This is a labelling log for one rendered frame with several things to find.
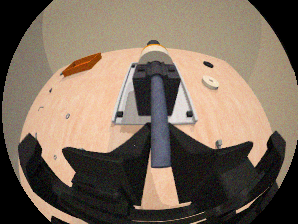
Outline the dark grey cylindrical shaft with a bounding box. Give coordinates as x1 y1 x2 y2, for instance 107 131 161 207
152 75 172 169

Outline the black flat disc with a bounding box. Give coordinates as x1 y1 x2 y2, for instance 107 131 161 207
204 61 214 68

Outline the orange shallow open tray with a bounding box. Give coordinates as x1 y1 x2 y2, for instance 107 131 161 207
63 52 102 77

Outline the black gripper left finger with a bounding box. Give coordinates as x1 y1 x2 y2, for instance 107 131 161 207
61 123 152 206

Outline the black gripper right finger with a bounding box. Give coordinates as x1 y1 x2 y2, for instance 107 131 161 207
168 123 254 204

